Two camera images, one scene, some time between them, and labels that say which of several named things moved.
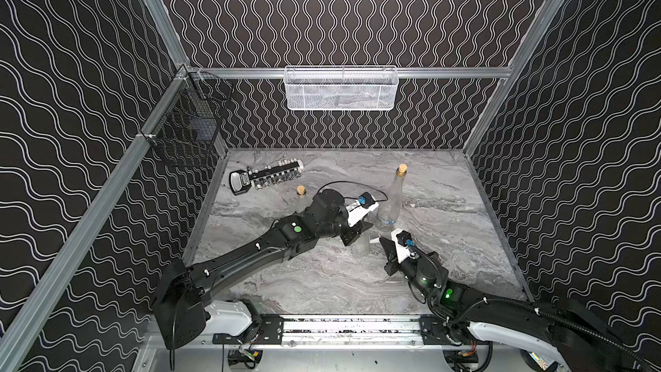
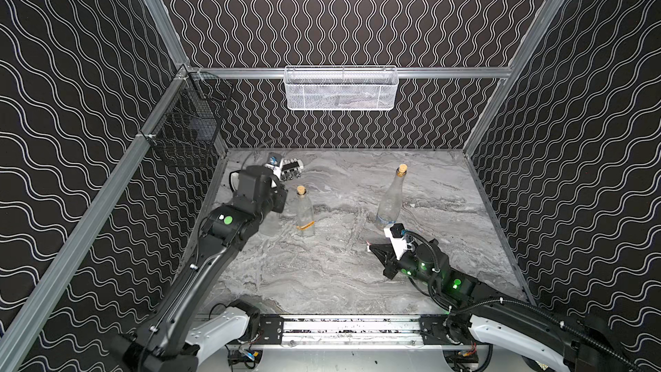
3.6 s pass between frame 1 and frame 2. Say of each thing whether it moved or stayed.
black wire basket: stayed
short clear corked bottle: moved
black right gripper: stayed
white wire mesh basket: stayed
